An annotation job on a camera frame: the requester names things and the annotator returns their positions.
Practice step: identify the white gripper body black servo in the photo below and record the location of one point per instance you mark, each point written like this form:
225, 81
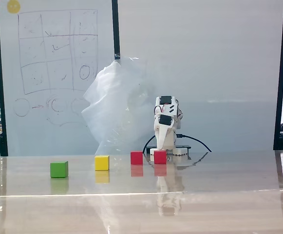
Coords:
165, 120

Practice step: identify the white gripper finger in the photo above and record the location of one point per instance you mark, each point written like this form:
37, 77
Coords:
162, 136

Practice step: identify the red wooden cube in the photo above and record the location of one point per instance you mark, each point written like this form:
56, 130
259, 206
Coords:
160, 157
136, 158

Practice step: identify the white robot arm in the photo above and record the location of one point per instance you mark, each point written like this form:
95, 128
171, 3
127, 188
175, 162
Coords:
171, 141

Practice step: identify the yellow wooden cube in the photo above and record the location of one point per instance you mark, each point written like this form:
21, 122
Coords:
101, 163

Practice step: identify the green wooden cube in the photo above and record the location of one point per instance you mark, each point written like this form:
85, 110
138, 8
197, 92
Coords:
58, 169

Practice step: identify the black table clamp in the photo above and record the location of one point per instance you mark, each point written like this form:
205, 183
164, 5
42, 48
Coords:
183, 147

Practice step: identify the translucent white plastic bag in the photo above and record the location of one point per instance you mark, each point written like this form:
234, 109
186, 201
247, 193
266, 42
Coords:
112, 109

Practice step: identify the plain white board panel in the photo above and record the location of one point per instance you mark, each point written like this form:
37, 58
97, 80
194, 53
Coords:
204, 61

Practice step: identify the whiteboard with marker drawings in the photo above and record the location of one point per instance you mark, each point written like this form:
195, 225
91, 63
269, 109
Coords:
58, 122

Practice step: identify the yellow round magnet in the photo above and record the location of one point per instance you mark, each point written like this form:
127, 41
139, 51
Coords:
13, 6

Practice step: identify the black board frame post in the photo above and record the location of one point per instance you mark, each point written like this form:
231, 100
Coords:
281, 85
116, 29
0, 73

